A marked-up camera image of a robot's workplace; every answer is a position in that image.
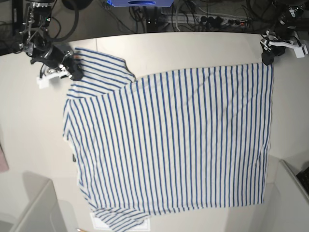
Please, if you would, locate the blue box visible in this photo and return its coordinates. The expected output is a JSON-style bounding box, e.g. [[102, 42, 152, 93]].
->
[[107, 0, 174, 7]]

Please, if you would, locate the white power strip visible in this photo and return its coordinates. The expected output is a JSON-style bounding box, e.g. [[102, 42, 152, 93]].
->
[[163, 13, 251, 28]]

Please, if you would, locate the blue white striped T-shirt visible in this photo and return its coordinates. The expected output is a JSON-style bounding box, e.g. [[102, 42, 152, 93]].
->
[[63, 48, 274, 232]]

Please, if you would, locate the black keyboard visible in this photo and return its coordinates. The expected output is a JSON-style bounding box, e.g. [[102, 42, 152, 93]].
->
[[296, 168, 309, 191]]

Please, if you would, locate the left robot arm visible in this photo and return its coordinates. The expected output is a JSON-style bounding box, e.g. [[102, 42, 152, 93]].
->
[[260, 0, 309, 65]]

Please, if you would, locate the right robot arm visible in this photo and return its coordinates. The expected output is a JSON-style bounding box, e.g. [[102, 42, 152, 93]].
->
[[19, 0, 83, 84]]

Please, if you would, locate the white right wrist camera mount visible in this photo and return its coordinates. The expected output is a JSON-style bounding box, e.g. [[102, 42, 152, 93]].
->
[[36, 71, 69, 89]]

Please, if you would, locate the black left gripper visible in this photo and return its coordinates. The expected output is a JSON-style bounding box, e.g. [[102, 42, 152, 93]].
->
[[260, 29, 287, 65]]

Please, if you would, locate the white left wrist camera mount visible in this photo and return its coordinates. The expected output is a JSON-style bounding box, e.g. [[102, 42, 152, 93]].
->
[[268, 41, 309, 58]]

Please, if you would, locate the white table slot plate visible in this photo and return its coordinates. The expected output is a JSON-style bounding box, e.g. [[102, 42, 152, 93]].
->
[[89, 212, 152, 231]]

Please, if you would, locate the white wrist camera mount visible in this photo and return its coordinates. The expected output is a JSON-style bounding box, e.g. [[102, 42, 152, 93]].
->
[[36, 71, 69, 89], [268, 41, 309, 58]]

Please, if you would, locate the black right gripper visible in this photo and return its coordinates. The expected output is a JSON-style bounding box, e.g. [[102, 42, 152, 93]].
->
[[30, 44, 84, 81]]

